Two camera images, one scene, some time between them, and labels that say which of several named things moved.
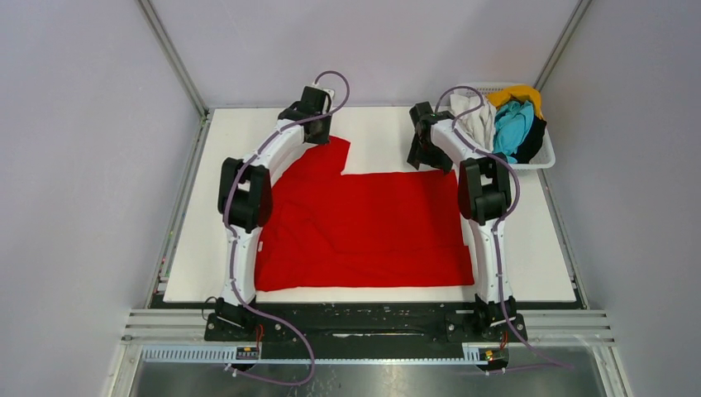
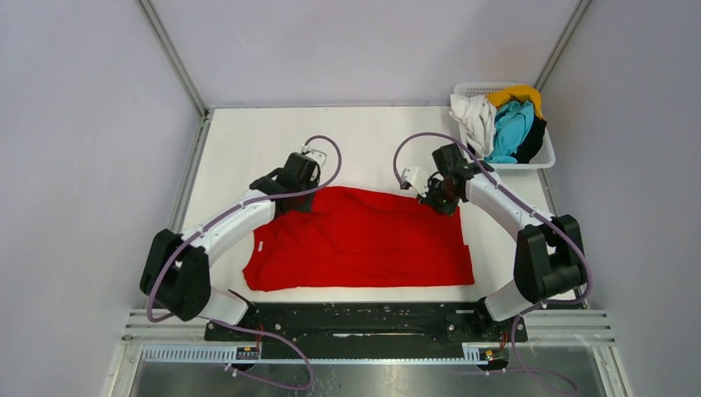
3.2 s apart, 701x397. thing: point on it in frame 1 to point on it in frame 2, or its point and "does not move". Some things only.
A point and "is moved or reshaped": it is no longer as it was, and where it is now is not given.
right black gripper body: x=429 y=154 to x=439 y=198
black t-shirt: x=525 y=151 does not move
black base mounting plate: x=365 y=323 does not move
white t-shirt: x=478 y=125 does not move
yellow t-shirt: x=522 y=92 does not move
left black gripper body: x=322 y=131 to x=304 y=202
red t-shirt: x=331 y=231 is moved or reshaped
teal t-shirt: x=512 y=122 does not move
